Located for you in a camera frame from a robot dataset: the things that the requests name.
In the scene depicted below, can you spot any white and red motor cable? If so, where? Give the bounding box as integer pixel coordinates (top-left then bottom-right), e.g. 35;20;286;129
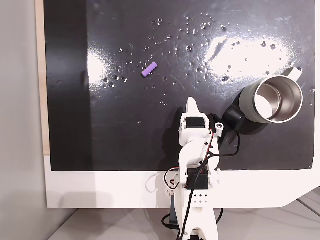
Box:
163;166;182;190

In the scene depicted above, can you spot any red and black motor cable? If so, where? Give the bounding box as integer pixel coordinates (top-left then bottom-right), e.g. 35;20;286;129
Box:
199;128;217;174

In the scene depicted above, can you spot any grey steel-lined mug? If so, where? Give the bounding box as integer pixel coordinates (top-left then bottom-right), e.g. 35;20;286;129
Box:
237;66;304;124

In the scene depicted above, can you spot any light wooden board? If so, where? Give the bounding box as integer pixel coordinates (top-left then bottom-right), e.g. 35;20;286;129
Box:
34;0;52;157

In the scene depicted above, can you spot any purple ribbed pen grip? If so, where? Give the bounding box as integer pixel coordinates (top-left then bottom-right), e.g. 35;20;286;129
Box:
141;61;159;79

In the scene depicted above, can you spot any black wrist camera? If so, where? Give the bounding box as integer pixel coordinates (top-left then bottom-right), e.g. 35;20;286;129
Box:
208;104;249;139

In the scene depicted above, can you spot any black power cable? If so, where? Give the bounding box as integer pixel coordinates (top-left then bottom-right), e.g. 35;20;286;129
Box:
160;207;225;231

